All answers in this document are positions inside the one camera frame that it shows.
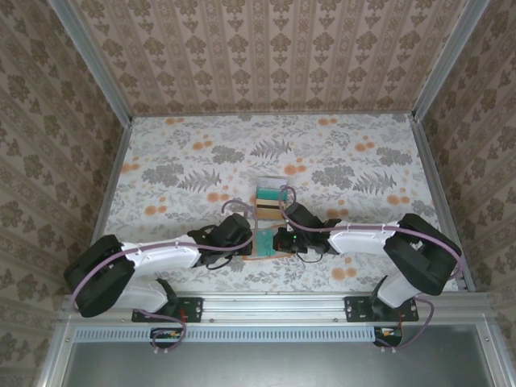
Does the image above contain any orange leather card holder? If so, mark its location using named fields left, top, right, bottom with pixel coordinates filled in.
left=241, top=225, right=295, bottom=264

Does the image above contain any gold credit card stack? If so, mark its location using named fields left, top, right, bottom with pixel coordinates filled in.
left=256, top=197, right=284, bottom=220

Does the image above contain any clear acrylic card box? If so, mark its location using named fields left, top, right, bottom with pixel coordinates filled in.
left=254, top=175, right=292, bottom=222

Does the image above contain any grey metal panel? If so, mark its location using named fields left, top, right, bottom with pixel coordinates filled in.
left=66, top=342, right=485, bottom=387

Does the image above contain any black connector board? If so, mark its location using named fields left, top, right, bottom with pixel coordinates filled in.
left=151, top=328, right=183, bottom=344
left=373, top=326, right=404, bottom=347

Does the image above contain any aluminium frame rail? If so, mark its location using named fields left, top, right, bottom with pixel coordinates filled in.
left=60, top=293, right=491, bottom=323

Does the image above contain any grey slotted cable duct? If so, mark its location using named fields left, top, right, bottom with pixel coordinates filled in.
left=74, top=326, right=378, bottom=343

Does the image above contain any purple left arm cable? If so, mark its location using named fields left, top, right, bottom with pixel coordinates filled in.
left=71, top=199, right=259, bottom=354

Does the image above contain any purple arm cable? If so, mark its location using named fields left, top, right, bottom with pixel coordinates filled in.
left=280, top=185, right=464, bottom=352
left=71, top=199, right=259, bottom=354

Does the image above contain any aluminium side rail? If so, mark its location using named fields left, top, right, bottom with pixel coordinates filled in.
left=413, top=116, right=476, bottom=292
left=90, top=119, right=135, bottom=245

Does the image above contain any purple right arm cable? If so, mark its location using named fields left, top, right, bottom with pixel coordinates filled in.
left=280, top=185, right=464, bottom=352

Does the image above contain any aluminium corner post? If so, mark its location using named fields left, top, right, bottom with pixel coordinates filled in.
left=410, top=0, right=492, bottom=122
left=47, top=0, right=134, bottom=127

